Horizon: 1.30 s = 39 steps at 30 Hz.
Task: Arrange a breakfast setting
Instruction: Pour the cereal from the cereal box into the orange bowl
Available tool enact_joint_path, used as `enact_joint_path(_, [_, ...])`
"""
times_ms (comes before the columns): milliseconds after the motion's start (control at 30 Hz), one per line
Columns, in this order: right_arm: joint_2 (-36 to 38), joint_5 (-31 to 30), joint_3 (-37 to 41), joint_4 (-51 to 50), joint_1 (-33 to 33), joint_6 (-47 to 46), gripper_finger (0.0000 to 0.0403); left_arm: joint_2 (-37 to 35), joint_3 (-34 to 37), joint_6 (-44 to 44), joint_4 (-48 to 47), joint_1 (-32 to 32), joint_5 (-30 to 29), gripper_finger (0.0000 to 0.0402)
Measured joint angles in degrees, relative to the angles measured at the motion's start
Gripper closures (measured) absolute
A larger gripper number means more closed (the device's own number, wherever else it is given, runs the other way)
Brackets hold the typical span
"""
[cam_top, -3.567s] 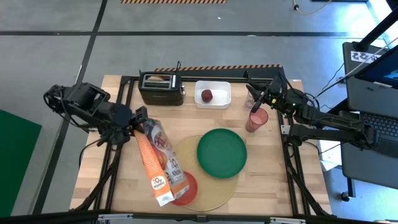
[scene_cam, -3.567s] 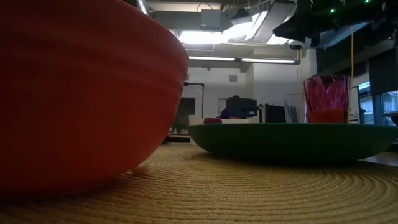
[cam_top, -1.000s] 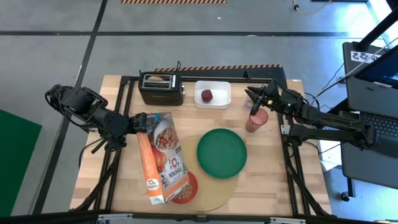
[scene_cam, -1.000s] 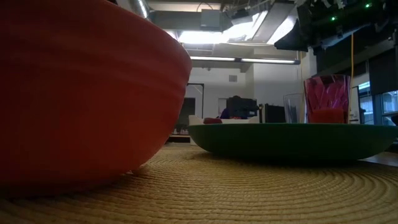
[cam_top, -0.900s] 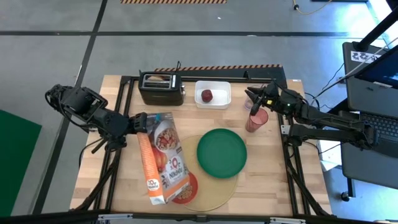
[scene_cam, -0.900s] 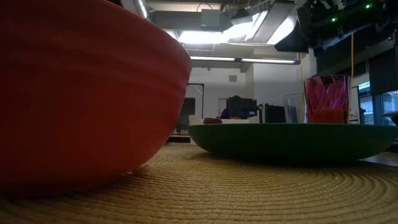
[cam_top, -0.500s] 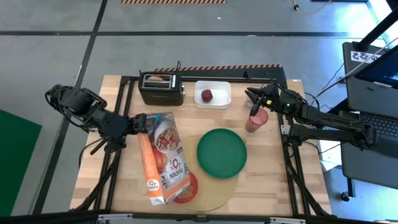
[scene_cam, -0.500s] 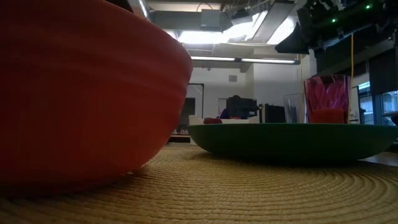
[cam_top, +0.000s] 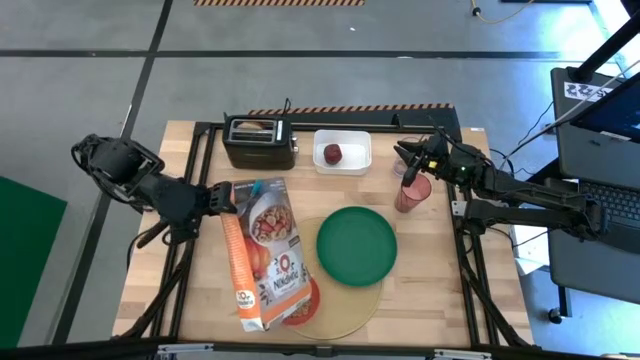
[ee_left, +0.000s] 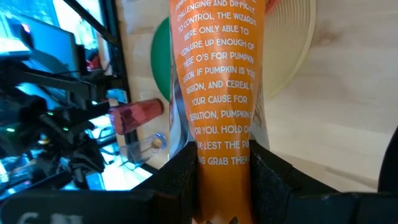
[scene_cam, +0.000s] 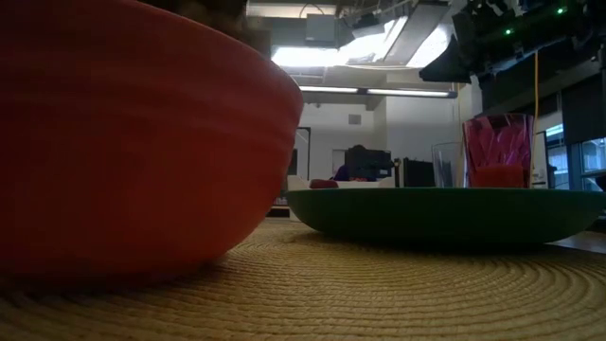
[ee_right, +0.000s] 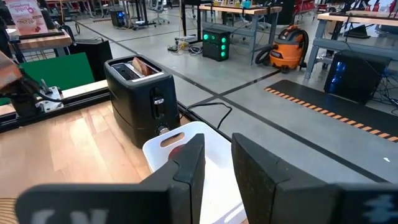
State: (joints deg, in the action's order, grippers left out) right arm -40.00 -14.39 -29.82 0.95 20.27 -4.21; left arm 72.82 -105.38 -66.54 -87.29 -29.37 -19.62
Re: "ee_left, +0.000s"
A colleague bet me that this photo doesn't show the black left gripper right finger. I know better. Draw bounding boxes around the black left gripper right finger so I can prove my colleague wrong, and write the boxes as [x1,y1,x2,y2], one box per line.
[250,139,398,224]

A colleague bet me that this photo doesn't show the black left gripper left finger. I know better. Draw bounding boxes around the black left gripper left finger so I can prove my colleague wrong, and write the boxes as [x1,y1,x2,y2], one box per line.
[0,141,198,224]

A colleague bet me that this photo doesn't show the gold spoon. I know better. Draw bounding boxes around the gold spoon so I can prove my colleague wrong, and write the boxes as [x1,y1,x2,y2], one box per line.
[146,137,164,154]

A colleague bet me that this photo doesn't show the orange cereal box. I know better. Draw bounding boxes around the orange cereal box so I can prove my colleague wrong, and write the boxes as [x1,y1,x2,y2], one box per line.
[169,0,271,224]

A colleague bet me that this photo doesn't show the clear drinking glass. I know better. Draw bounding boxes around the clear drinking glass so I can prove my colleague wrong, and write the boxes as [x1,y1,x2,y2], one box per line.
[119,133,169,166]

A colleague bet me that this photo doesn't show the pink plastic tumbler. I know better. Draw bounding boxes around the pink plastic tumbler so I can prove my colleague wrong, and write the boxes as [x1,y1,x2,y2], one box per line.
[108,98,165,136]

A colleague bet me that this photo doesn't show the green plastic plate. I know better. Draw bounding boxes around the green plastic plate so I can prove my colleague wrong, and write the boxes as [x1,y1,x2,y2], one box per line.
[150,17,172,102]

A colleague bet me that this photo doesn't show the round woven straw placemat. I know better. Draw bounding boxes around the round woven straw placemat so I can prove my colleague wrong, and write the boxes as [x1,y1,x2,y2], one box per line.
[262,0,317,100]

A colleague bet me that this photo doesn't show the laptop computer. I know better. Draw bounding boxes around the laptop computer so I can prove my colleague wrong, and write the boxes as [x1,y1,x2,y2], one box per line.
[18,15,79,78]

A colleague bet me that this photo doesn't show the black aluminium table frame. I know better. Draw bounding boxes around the black aluminium table frame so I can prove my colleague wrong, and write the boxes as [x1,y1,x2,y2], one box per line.
[63,0,156,175]

